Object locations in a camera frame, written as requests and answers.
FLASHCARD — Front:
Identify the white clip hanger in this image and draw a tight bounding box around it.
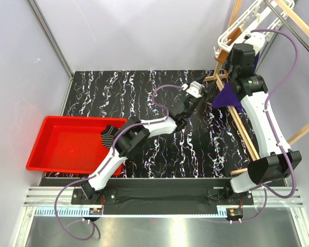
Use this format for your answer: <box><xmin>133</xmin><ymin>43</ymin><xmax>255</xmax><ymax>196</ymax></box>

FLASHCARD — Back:
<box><xmin>214</xmin><ymin>1</ymin><xmax>283</xmax><ymax>64</ymax></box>

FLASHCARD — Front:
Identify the black striped sock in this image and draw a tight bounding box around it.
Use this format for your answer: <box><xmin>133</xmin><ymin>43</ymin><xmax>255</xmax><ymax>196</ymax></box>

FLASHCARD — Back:
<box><xmin>100</xmin><ymin>125</ymin><xmax>121</xmax><ymax>149</ymax></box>
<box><xmin>201</xmin><ymin>84</ymin><xmax>220</xmax><ymax>104</ymax></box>

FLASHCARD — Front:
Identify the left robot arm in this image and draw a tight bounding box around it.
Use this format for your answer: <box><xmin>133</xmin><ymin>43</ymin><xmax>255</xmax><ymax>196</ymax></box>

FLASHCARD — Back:
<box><xmin>81</xmin><ymin>74</ymin><xmax>209</xmax><ymax>204</ymax></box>

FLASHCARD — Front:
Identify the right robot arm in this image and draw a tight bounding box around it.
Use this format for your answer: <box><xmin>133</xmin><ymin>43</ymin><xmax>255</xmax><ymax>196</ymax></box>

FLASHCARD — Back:
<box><xmin>223</xmin><ymin>43</ymin><xmax>302</xmax><ymax>204</ymax></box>

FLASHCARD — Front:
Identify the wooden drying rack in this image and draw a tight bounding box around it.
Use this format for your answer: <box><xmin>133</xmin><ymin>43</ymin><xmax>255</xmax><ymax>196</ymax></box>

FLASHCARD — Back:
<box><xmin>203</xmin><ymin>0</ymin><xmax>309</xmax><ymax>177</ymax></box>

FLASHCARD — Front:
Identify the orange cloth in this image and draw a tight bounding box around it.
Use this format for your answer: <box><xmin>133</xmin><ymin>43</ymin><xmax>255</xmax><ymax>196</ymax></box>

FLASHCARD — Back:
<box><xmin>217</xmin><ymin>27</ymin><xmax>244</xmax><ymax>65</ymax></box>

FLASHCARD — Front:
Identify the purple cloth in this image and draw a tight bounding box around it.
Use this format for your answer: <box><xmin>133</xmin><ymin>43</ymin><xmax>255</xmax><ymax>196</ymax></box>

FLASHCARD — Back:
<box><xmin>211</xmin><ymin>51</ymin><xmax>260</xmax><ymax>112</ymax></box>

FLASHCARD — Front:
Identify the metal hanging rod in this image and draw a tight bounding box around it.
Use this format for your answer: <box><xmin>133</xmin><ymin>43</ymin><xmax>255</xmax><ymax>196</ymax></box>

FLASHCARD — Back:
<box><xmin>265</xmin><ymin>0</ymin><xmax>309</xmax><ymax>65</ymax></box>

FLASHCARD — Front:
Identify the red plastic tray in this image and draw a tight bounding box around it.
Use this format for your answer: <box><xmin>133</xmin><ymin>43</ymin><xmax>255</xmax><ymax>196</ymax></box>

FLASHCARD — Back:
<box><xmin>26</xmin><ymin>116</ymin><xmax>127</xmax><ymax>174</ymax></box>

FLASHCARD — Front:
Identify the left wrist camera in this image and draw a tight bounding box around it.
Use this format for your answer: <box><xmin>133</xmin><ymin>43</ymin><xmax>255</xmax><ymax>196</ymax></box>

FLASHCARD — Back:
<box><xmin>182</xmin><ymin>81</ymin><xmax>203</xmax><ymax>98</ymax></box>

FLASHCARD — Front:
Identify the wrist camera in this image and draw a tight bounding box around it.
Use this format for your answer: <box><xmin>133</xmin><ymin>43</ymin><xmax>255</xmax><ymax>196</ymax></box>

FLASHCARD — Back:
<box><xmin>182</xmin><ymin>81</ymin><xmax>203</xmax><ymax>98</ymax></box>
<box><xmin>243</xmin><ymin>32</ymin><xmax>266</xmax><ymax>55</ymax></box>

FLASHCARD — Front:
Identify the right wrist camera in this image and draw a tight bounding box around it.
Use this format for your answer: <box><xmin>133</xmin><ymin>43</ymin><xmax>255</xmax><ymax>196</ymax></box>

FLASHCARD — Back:
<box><xmin>243</xmin><ymin>32</ymin><xmax>266</xmax><ymax>55</ymax></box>

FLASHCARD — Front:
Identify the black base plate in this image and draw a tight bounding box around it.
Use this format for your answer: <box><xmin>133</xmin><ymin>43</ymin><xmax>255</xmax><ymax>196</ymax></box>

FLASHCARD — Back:
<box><xmin>40</xmin><ymin>177</ymin><xmax>286</xmax><ymax>216</ymax></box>

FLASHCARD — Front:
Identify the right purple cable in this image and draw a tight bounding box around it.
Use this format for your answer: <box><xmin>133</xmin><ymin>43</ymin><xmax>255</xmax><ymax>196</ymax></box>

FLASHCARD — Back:
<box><xmin>247</xmin><ymin>28</ymin><xmax>299</xmax><ymax>223</ymax></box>

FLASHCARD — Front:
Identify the purple cable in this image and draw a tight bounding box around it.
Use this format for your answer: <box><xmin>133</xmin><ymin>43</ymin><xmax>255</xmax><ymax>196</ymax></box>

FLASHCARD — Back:
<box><xmin>55</xmin><ymin>84</ymin><xmax>186</xmax><ymax>241</ymax></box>
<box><xmin>247</xmin><ymin>28</ymin><xmax>299</xmax><ymax>223</ymax></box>

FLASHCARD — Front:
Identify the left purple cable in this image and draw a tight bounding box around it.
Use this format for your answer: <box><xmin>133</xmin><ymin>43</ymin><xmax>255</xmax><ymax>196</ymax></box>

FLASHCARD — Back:
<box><xmin>55</xmin><ymin>84</ymin><xmax>186</xmax><ymax>241</ymax></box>

